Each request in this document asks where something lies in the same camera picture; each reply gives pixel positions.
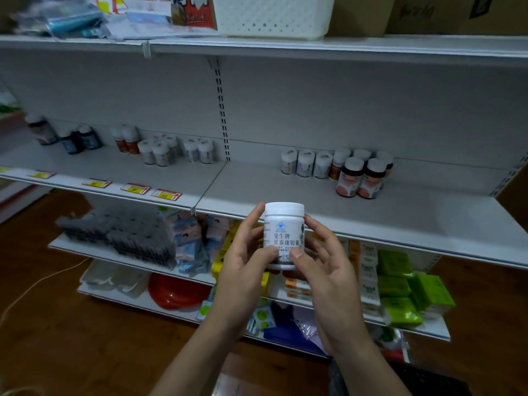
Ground person's left hand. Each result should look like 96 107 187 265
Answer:
207 202 280 333

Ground person's right hand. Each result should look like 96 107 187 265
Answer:
290 216 373 356

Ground white pill jar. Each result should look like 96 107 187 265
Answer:
263 202 306 272

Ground person's left forearm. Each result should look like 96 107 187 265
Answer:
149 315 248 396

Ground person's right forearm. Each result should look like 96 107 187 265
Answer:
326 331 413 396

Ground stack of orange boxes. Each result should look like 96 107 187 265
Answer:
285 278 312 303

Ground stack of yellow packets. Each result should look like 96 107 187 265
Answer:
211 220 271 295

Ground green and white sachets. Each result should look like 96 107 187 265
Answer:
246 306 277 336

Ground stack of white boxes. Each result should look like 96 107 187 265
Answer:
348 239 382 317

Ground dark blue folded bag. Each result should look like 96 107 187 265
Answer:
262 302 326 356

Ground stack of light blue packets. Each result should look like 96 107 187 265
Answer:
163 210 232 277

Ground green tissue packet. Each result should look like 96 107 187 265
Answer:
380 297 424 329
377 276 412 298
408 273 457 315
377 250 414 278

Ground red plastic bowl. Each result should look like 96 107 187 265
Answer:
147 273 212 310

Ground small white pill bottle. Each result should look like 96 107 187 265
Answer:
296 150 316 178
281 150 298 175
313 152 333 180

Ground row of small white bottles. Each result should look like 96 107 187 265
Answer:
137 134 215 168

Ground stack of black packets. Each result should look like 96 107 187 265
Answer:
56 208 177 269

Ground white plastic tray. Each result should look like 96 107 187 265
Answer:
79 260 150 294

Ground black shopping basket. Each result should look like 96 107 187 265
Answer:
328 358 473 396

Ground orange bottle with white cap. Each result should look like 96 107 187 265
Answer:
122 126 141 155
111 128 129 154

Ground white metal shelf unit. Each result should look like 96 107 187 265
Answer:
0 35 528 360

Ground dark blue bottle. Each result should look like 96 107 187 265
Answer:
78 125 103 151
59 130 81 155

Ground white perforated plastic basket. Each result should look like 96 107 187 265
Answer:
211 0 336 41

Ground dark bottle with white cap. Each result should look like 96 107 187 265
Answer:
25 114 58 146

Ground red and white box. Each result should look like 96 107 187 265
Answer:
170 0 218 30

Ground white and red side shelf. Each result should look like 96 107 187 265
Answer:
0 80 52 225

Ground brown cardboard box, black print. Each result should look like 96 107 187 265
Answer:
386 0 528 37

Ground pile of clear plastic packets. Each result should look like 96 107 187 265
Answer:
10 0 174 41

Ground white cable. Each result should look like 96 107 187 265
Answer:
0 257 90 326

